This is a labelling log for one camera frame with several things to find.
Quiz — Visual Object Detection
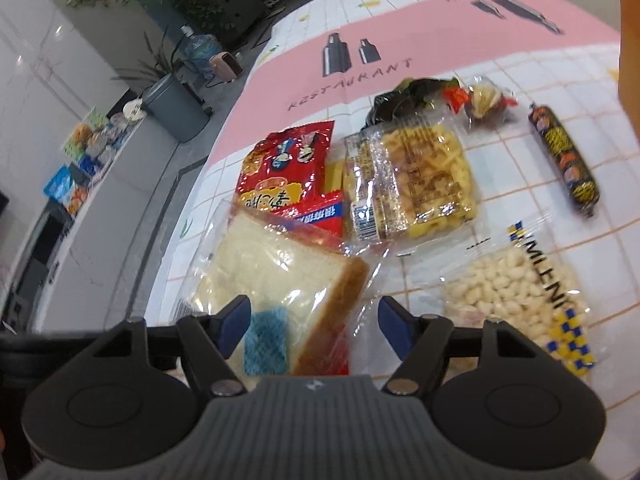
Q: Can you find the clear packet of white puffs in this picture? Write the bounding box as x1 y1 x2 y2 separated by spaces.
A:
440 215 598 378

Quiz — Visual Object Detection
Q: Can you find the small clear candy packet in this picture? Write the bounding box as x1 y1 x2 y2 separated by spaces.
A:
442 75 521 133

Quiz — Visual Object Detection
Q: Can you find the dark wrapped sausage stick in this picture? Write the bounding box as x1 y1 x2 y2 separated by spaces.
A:
528 103 599 218

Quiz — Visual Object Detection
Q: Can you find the sliced bread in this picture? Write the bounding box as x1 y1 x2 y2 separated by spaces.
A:
177 195 396 378

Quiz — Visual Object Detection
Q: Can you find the pink and white printed tablecloth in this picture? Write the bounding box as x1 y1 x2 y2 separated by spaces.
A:
145 0 640 376

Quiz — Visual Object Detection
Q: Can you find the long-leaved potted plant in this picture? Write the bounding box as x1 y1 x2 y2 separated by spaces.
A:
112 30 176 96

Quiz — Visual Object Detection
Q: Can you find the orange cardboard box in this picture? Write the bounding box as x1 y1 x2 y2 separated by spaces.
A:
617 0 640 141

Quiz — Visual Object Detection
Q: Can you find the clear packet of yellow noodles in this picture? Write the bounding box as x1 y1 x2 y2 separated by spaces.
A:
342 115 483 256

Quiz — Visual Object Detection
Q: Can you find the grey trash bin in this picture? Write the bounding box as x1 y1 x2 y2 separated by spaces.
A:
142 72 210 143

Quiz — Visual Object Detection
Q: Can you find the red snack packet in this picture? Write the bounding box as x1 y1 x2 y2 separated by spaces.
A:
235 121 335 221

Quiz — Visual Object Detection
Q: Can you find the white low cabinet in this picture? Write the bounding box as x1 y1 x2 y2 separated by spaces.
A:
0 110 151 331

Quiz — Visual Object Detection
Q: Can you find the dark green snack packet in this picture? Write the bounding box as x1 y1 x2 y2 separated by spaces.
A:
365 76 463 128

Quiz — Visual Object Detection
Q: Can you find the large blue water bottle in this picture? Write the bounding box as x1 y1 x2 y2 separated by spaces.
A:
179 25 221 73

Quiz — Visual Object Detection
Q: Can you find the pile of snack packets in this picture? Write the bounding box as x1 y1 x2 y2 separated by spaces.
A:
42 107 148 216

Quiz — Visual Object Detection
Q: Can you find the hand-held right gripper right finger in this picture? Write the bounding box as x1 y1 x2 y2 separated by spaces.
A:
378 296 543 398

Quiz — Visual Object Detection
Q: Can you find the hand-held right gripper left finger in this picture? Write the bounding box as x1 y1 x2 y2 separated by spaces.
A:
95 295 251 401

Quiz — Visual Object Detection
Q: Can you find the small pink heater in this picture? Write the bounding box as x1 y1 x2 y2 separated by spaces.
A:
210 51 244 83

